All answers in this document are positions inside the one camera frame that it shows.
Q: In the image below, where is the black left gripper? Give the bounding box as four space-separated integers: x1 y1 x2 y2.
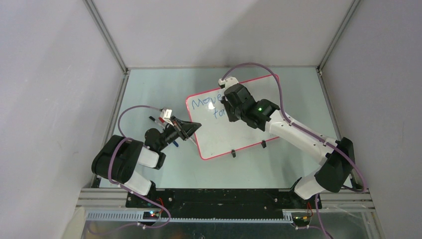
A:
157 116 201 151

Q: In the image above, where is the pink framed whiteboard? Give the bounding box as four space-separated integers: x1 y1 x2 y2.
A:
186 88 278 160

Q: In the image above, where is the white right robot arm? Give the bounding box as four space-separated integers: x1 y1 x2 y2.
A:
220 83 353 208

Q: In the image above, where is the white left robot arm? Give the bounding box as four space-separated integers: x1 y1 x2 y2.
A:
91 116 202 208

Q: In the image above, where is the black cap marker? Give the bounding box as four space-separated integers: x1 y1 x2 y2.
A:
149 116 165 128

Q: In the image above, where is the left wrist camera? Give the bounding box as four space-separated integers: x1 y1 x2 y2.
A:
160 108 173 125

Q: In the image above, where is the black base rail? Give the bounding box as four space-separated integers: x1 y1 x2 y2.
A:
126 188 322 220

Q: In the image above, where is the aluminium frame profile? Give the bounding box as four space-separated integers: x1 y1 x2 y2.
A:
77 188 375 224

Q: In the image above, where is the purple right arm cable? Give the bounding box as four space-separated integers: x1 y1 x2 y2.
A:
221 62 368 239

